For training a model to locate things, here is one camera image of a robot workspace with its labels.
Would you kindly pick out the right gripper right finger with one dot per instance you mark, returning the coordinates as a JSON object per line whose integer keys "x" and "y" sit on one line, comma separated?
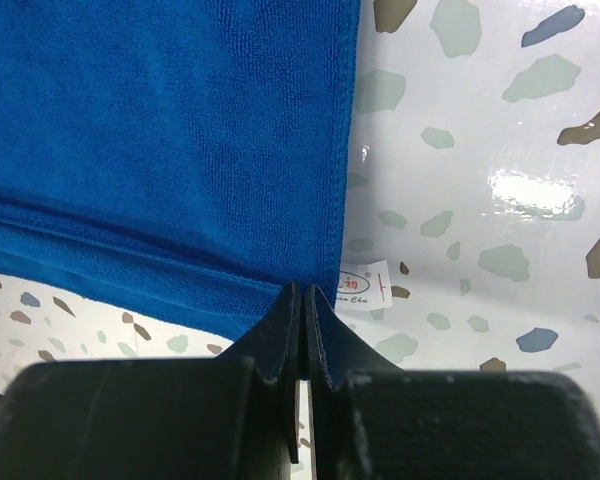
{"x": 374, "y": 420}

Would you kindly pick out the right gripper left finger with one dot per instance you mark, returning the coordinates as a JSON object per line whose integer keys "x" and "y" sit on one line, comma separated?
{"x": 233, "y": 416}

